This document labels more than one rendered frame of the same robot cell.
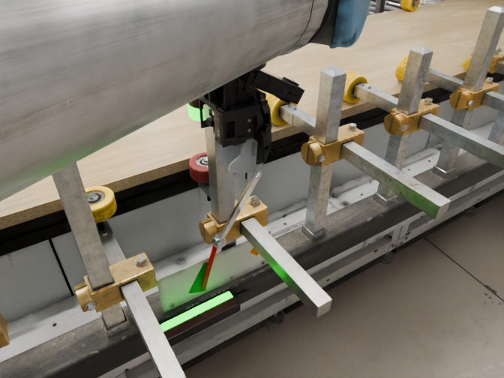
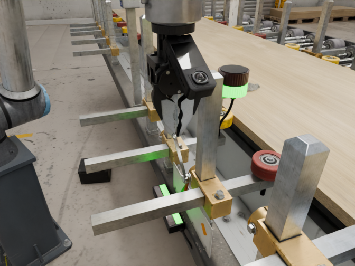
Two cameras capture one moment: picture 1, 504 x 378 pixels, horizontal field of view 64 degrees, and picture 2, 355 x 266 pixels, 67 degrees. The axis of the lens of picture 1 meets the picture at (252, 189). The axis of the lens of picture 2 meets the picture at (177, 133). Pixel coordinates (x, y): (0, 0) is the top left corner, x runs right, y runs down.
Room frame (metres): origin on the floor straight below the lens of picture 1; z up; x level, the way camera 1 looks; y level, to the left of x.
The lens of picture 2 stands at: (0.65, -0.44, 1.29)
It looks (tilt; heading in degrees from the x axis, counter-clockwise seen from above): 31 degrees down; 102
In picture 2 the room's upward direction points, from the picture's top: straight up
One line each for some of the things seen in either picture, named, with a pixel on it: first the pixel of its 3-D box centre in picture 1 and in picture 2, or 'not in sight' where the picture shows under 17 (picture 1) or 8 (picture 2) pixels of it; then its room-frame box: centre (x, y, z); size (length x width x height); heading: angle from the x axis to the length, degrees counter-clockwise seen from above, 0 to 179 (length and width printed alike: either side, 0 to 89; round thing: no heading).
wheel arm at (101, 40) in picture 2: not in sight; (102, 40); (-0.34, 1.48, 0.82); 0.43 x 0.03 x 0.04; 32
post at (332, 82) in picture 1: (321, 172); (270, 265); (0.74, -0.15, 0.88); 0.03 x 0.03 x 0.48; 32
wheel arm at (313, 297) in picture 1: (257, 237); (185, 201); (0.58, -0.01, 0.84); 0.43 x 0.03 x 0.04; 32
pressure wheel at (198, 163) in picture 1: (208, 180); (265, 176); (0.76, 0.10, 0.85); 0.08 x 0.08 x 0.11
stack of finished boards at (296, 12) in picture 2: not in sight; (314, 11); (2.67, 8.48, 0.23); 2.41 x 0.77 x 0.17; 29
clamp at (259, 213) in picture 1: (232, 220); (209, 188); (0.62, 0.04, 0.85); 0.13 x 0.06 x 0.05; 122
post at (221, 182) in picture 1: (223, 211); (204, 170); (0.61, 0.06, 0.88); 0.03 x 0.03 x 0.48; 32
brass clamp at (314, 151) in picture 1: (332, 145); (288, 252); (0.75, -0.17, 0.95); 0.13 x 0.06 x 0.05; 122
